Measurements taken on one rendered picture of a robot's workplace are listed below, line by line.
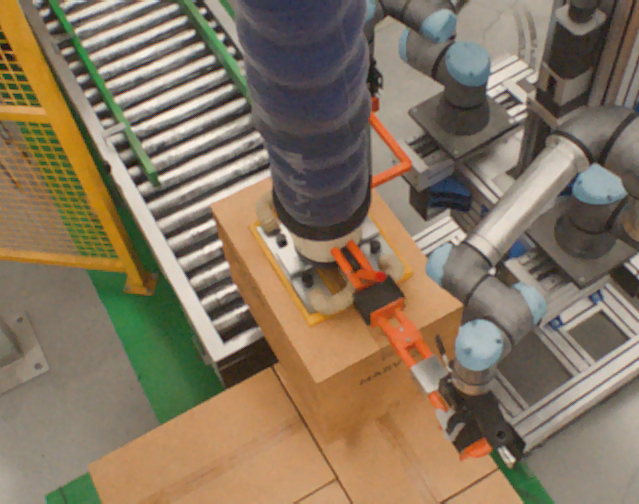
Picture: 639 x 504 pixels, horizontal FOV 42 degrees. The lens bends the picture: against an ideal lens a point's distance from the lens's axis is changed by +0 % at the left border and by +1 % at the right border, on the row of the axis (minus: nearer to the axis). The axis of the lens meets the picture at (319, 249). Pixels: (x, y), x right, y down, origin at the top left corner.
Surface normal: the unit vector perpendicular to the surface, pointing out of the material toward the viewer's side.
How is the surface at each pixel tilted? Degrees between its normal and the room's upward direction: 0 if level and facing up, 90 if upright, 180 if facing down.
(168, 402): 0
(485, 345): 2
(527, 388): 0
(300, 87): 104
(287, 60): 70
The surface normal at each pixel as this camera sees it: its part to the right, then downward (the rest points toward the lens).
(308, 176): -0.21, 0.60
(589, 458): -0.07, -0.55
